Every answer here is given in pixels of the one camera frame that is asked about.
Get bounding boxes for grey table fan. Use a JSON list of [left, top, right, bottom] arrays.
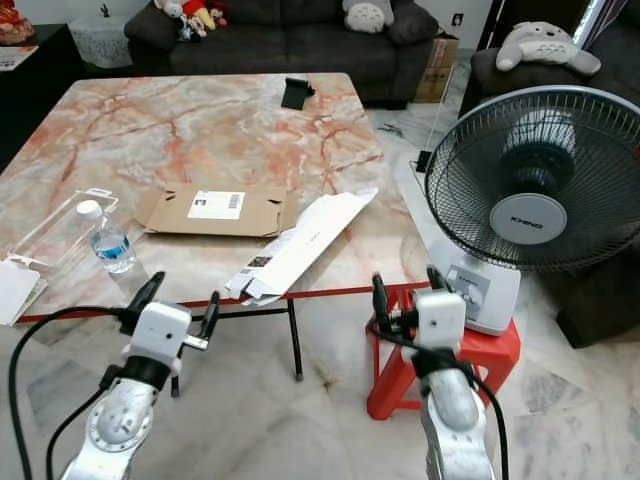
[[425, 85, 640, 337]]

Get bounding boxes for clear plastic water bottle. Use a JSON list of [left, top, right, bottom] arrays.
[[76, 200, 137, 275]]

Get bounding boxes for red dressed figurine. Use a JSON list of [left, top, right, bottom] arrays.
[[0, 0, 37, 47]]

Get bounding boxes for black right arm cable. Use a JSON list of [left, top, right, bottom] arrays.
[[370, 318, 512, 480]]

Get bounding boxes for long grey Totoro plush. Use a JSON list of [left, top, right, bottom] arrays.
[[495, 21, 602, 77]]

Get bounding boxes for flat labelled cardboard box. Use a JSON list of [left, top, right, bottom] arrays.
[[135, 184, 301, 239]]

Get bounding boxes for clear plastic packaging tray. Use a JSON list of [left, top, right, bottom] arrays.
[[15, 190, 111, 267]]

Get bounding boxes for long white carton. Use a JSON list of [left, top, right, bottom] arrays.
[[225, 188, 379, 306]]

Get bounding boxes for pink marble coffee table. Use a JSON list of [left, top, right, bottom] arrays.
[[0, 72, 433, 382]]

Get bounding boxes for dark grey sofa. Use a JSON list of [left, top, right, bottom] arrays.
[[125, 0, 441, 109]]

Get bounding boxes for small black stand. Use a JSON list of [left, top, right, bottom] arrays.
[[281, 77, 316, 111]]

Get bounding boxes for brown cardboard box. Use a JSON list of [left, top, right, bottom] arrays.
[[413, 35, 459, 105]]

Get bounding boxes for round grey Totoro cushion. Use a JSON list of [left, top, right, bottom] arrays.
[[342, 0, 396, 35]]

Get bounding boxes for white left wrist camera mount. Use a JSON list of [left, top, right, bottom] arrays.
[[126, 301, 194, 367]]

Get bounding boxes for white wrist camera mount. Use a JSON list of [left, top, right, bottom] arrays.
[[413, 289, 467, 352], [126, 301, 194, 367]]

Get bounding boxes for printed magazine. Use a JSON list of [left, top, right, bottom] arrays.
[[0, 45, 40, 72]]

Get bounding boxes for white paper booklet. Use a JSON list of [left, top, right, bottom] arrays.
[[0, 255, 51, 327]]

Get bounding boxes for red white plush doll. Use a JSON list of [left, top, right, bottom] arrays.
[[155, 0, 229, 42]]

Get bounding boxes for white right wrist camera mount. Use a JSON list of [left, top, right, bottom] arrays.
[[413, 289, 467, 352]]

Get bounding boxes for black side cabinet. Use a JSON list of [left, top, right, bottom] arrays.
[[0, 25, 83, 171]]

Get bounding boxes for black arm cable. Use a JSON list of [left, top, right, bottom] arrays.
[[370, 318, 512, 480], [8, 303, 131, 480]]

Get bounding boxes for white lace covered table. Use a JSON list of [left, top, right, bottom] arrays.
[[68, 18, 133, 70]]

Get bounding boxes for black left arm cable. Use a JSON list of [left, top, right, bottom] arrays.
[[8, 303, 131, 480]]

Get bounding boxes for red plastic stool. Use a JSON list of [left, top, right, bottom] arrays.
[[367, 288, 522, 422]]

